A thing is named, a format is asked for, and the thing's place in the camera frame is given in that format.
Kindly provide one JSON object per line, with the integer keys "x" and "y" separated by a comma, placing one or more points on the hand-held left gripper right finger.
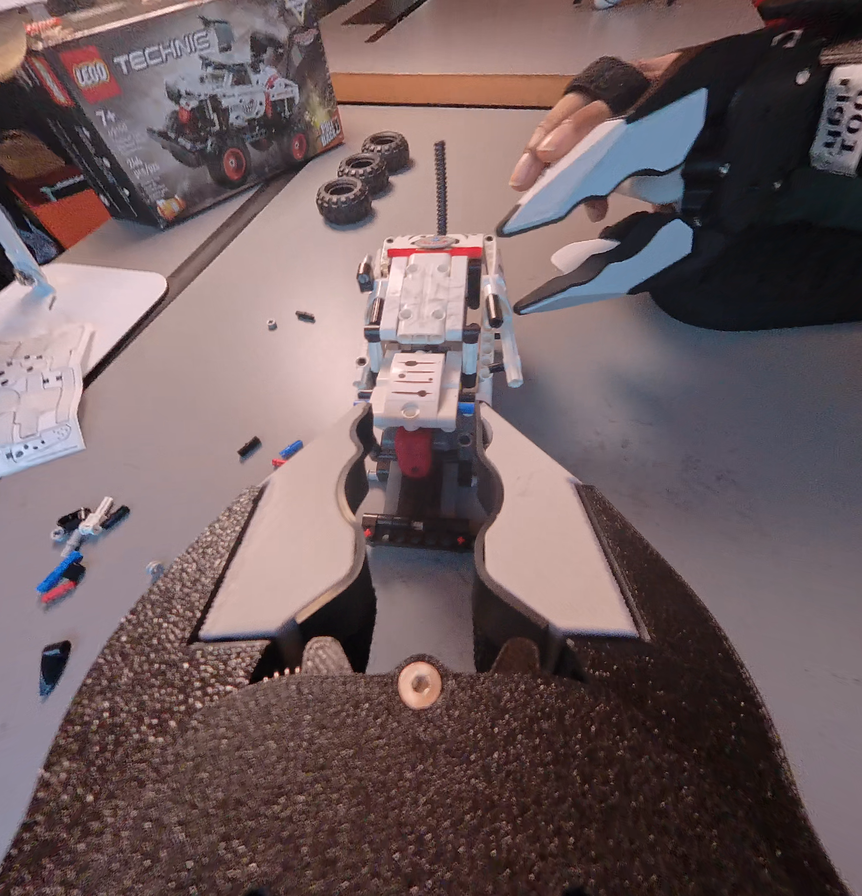
{"x": 550, "y": 553}

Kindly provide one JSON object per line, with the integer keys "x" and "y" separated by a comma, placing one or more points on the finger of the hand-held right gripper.
{"x": 613, "y": 154}
{"x": 627, "y": 266}

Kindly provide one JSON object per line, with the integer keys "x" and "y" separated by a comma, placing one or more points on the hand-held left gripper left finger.
{"x": 284, "y": 553}

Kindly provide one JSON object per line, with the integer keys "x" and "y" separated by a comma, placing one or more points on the white lego truck model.
{"x": 420, "y": 294}

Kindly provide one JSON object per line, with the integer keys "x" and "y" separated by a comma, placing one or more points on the small black lego connector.
{"x": 70, "y": 518}

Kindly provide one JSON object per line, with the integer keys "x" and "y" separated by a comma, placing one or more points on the black lego axle pin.
{"x": 249, "y": 446}

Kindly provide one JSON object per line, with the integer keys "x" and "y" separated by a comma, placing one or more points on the black lego tyre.
{"x": 396, "y": 150}
{"x": 377, "y": 175}
{"x": 357, "y": 206}

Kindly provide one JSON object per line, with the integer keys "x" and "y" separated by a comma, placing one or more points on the lego sticker sheet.
{"x": 25, "y": 399}

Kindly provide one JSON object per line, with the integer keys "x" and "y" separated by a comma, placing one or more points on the lego set box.
{"x": 193, "y": 105}

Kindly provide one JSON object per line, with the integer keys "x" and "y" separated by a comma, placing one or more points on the person's right hand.
{"x": 550, "y": 147}

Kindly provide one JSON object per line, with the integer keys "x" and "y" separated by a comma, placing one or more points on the grey table with black inset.
{"x": 543, "y": 35}

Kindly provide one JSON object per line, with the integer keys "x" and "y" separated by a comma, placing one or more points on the white booklet stand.
{"x": 88, "y": 301}

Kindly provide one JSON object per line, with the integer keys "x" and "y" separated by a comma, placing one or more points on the red storage bin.
{"x": 67, "y": 217}

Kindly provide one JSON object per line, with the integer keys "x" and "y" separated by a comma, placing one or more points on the round wooden board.
{"x": 0, "y": 42}

